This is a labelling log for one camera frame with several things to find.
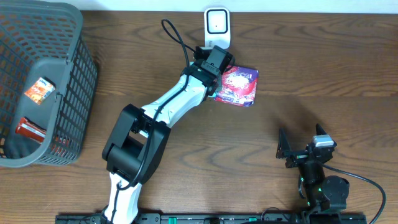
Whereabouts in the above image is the orange snack packet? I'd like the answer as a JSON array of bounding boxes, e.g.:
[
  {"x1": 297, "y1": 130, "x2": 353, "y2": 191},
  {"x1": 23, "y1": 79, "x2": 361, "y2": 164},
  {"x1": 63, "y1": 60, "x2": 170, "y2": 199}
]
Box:
[{"x1": 24, "y1": 77, "x2": 56, "y2": 105}]

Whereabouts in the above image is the red purple snack bag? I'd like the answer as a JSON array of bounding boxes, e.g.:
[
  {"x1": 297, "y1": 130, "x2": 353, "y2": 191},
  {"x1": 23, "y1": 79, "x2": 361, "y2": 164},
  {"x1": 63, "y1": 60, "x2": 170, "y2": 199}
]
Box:
[{"x1": 213, "y1": 66, "x2": 259, "y2": 107}]

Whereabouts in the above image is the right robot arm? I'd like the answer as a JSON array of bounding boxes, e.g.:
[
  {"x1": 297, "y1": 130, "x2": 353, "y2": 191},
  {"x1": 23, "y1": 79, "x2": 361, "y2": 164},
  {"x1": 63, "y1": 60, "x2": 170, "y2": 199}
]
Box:
[{"x1": 276, "y1": 124, "x2": 349, "y2": 223}]

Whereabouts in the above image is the left black cable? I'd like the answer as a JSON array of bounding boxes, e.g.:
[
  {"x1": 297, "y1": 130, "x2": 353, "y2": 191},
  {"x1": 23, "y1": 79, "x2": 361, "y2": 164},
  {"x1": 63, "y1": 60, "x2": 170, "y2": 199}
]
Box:
[{"x1": 110, "y1": 19, "x2": 200, "y2": 224}]

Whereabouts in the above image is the black cable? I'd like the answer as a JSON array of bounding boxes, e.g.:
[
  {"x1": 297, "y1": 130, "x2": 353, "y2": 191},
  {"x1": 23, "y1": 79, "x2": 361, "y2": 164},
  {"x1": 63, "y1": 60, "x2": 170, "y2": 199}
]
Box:
[
  {"x1": 322, "y1": 163, "x2": 387, "y2": 224},
  {"x1": 110, "y1": 19, "x2": 200, "y2": 224}
]

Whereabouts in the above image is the right black cable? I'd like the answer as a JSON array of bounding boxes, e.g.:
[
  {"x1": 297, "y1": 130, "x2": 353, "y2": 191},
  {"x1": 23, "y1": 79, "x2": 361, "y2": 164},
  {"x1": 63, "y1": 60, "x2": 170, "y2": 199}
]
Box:
[{"x1": 322, "y1": 163, "x2": 387, "y2": 224}]

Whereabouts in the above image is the white barcode scanner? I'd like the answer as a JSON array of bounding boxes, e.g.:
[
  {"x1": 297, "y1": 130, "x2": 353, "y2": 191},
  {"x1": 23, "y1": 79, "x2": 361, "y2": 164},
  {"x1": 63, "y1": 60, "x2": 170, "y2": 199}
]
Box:
[{"x1": 204, "y1": 7, "x2": 231, "y2": 49}]

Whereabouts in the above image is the grey plastic mesh basket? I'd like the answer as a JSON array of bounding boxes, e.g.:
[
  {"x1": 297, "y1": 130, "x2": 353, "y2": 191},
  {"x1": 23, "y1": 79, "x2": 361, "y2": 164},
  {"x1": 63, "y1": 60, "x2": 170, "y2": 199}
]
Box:
[{"x1": 1, "y1": 1, "x2": 98, "y2": 168}]

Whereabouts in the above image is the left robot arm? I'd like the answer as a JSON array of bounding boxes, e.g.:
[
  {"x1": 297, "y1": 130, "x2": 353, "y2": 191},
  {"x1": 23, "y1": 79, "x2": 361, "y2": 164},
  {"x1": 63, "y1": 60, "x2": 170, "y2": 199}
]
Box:
[{"x1": 101, "y1": 46, "x2": 234, "y2": 223}]

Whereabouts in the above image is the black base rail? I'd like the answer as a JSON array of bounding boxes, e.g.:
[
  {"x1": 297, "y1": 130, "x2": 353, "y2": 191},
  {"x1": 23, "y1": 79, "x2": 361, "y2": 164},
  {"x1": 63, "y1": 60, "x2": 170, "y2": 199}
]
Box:
[{"x1": 55, "y1": 211, "x2": 367, "y2": 224}]

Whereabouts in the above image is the orange red snack bar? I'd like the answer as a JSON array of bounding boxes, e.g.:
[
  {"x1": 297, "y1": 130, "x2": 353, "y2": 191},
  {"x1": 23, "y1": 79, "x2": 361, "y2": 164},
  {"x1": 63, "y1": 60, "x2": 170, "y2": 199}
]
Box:
[{"x1": 15, "y1": 117, "x2": 46, "y2": 144}]

